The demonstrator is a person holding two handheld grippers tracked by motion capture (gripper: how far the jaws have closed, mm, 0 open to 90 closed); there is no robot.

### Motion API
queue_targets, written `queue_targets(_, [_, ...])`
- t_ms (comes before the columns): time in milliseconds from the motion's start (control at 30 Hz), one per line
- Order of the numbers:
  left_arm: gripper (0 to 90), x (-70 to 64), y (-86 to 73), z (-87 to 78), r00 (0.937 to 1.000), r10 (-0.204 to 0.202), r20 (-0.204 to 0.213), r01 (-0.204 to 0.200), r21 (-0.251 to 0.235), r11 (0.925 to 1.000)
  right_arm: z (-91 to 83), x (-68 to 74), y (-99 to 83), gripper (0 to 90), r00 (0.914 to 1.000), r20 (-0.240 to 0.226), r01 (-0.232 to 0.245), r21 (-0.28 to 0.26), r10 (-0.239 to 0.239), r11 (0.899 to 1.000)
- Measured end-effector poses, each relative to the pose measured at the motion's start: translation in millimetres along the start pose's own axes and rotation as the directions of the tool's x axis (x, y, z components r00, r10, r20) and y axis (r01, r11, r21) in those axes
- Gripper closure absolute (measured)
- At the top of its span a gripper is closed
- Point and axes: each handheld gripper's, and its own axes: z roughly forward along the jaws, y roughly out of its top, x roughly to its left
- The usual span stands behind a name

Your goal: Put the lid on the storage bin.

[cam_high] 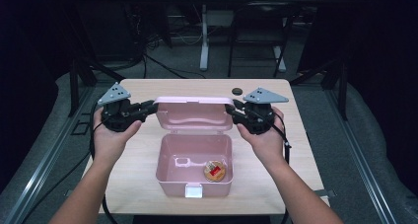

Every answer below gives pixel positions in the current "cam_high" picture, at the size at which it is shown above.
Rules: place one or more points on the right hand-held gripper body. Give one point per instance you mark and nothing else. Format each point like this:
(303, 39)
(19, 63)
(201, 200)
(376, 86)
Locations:
(259, 118)

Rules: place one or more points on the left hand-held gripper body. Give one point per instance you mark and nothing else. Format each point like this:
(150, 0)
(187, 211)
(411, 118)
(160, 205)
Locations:
(116, 117)

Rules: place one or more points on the pink storage box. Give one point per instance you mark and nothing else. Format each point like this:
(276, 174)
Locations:
(194, 118)

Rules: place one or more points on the round gold tin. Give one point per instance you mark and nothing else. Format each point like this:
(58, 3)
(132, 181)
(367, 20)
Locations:
(214, 171)

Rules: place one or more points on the person's left hand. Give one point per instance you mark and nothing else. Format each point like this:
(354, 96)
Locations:
(110, 143)

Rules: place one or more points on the person's right hand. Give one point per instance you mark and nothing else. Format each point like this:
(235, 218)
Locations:
(267, 145)

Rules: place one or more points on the white desk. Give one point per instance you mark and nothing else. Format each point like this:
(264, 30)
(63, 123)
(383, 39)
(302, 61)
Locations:
(204, 36)

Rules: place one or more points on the black chair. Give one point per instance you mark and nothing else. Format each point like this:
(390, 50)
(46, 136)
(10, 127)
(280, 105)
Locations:
(259, 23)

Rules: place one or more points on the grey tape strip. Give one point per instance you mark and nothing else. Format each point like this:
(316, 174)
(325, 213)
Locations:
(68, 193)
(325, 193)

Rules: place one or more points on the black stand frame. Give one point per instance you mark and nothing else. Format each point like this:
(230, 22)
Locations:
(74, 86)
(343, 86)

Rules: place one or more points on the metal floor rail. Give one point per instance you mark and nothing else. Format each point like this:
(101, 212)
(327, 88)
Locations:
(361, 164)
(42, 164)

